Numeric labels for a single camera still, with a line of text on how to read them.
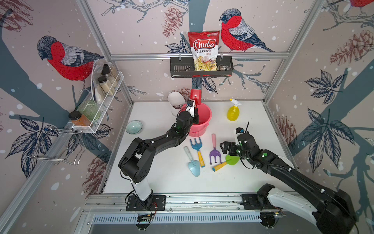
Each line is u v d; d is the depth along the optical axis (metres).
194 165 0.84
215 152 0.91
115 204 0.75
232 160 0.88
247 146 0.61
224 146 0.74
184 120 0.67
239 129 0.73
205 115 0.94
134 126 1.02
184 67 0.95
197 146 0.93
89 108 0.70
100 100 0.71
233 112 1.08
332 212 0.38
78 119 0.59
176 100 1.03
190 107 0.74
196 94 0.82
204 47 0.80
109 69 0.83
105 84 0.76
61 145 0.57
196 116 0.78
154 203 0.73
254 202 0.72
